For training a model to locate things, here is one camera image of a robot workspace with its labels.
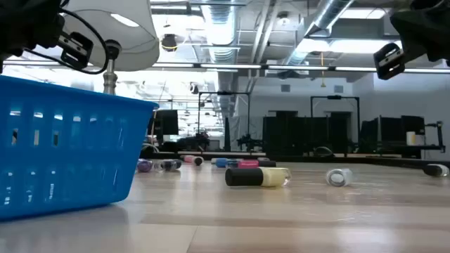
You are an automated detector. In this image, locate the yellow hanging cord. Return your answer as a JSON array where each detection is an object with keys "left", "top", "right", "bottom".
[{"left": 319, "top": 51, "right": 327, "bottom": 89}]

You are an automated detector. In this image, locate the pale nail polish dark cap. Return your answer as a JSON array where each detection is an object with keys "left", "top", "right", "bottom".
[{"left": 153, "top": 159, "right": 183, "bottom": 173}]

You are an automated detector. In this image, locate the blue plastic slotted basket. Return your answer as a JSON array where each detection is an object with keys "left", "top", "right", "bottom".
[{"left": 0, "top": 74, "right": 160, "bottom": 222}]

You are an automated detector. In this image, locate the black aluminium table frame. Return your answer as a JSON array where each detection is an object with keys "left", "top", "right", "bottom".
[{"left": 140, "top": 150, "right": 450, "bottom": 169}]

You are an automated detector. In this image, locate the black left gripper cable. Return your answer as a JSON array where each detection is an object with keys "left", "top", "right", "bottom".
[{"left": 22, "top": 6, "right": 110, "bottom": 75}]

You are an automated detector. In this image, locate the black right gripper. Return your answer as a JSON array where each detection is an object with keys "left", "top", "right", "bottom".
[{"left": 373, "top": 0, "right": 450, "bottom": 80}]

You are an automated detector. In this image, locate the black background workstation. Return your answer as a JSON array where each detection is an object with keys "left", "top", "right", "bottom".
[{"left": 360, "top": 115, "right": 446, "bottom": 160}]

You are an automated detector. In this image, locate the table lamp with white shade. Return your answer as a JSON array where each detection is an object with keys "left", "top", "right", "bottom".
[{"left": 61, "top": 0, "right": 161, "bottom": 96}]

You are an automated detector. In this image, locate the black partition curtain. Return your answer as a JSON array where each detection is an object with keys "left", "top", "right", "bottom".
[{"left": 262, "top": 110, "right": 352, "bottom": 155}]

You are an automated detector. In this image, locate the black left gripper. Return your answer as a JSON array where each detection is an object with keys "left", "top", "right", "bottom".
[{"left": 0, "top": 0, "right": 94, "bottom": 74}]

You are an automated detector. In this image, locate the clear nail polish black cap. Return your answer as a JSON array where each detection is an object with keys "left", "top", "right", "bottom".
[{"left": 325, "top": 167, "right": 354, "bottom": 188}]

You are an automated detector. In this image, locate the black dome ceiling camera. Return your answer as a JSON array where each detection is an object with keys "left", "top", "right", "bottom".
[{"left": 160, "top": 33, "right": 179, "bottom": 53}]

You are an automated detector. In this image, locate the black background gantry frame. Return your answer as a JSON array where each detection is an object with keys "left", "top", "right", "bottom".
[
  {"left": 310, "top": 94, "right": 361, "bottom": 157},
  {"left": 198, "top": 90, "right": 252, "bottom": 153}
]

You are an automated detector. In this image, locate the purple nail polish bottle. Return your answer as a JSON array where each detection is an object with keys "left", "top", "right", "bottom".
[{"left": 136, "top": 158, "right": 154, "bottom": 174}]

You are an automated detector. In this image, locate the pink nail polish black cap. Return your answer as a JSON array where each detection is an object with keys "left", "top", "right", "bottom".
[{"left": 181, "top": 155, "right": 205, "bottom": 167}]

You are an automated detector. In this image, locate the black background monitor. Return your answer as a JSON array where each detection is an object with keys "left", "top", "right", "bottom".
[{"left": 153, "top": 109, "right": 179, "bottom": 143}]

